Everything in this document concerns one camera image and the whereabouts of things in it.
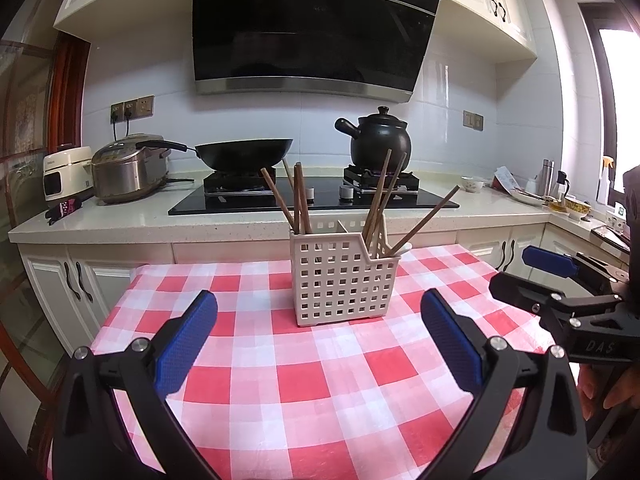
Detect white spray bottle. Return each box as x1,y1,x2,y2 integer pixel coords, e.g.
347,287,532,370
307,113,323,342
597,156,615,206

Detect white lower kitchen cabinets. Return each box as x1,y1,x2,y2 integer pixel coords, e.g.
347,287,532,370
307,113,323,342
17,225,631,361

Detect stainless steel pressure cooker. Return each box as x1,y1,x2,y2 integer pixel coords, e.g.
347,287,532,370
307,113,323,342
91,133,173,203

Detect paper packet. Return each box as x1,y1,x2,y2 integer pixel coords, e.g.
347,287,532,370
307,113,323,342
492,167,521,192

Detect wooden framed glass door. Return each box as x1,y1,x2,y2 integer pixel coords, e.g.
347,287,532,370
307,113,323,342
0,0,93,461

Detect black wok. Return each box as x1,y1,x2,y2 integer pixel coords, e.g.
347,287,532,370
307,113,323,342
135,137,295,173

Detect small white kitchen appliance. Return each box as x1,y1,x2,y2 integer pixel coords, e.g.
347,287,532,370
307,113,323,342
41,146,96,202

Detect black glass range hood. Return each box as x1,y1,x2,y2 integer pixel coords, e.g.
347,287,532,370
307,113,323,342
191,0,447,105

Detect black glass gas cooktop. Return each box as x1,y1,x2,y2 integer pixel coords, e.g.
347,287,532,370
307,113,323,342
167,165,461,217

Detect black clay pot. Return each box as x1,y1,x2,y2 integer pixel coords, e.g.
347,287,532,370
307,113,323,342
334,106,413,170

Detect dark framed window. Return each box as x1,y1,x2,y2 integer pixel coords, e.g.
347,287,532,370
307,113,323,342
577,2,640,206

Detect brown wooden chopstick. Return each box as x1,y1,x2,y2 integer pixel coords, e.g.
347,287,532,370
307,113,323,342
260,168,298,235
293,162,303,236
281,158,301,233
387,185,461,257
362,148,393,248
298,163,313,236
370,152,408,256

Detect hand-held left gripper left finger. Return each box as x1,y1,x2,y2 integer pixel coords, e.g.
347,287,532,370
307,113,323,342
52,289,221,480

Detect person's right hand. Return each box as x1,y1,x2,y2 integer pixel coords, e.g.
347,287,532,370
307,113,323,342
577,362,640,423

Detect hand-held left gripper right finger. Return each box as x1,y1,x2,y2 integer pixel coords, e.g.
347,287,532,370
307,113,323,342
420,287,588,480

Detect red white checkered tablecloth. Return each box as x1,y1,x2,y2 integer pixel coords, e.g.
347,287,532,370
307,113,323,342
47,245,563,480

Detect black and pink small item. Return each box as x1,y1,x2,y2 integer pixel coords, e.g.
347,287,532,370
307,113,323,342
44,199,83,226

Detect white perforated plastic utensil basket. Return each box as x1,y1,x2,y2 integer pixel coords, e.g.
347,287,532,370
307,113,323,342
290,219,413,327

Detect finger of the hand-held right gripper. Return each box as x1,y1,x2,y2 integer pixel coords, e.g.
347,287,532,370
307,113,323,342
521,246,629,286
489,271,623,321

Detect white plate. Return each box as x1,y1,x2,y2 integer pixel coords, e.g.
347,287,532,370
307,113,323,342
510,187,546,207

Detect yellow patterned bowl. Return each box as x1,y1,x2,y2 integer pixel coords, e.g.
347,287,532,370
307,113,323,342
564,197,591,221

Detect triple wall outlet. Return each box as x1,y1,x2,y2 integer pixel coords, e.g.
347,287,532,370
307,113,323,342
110,95,155,123

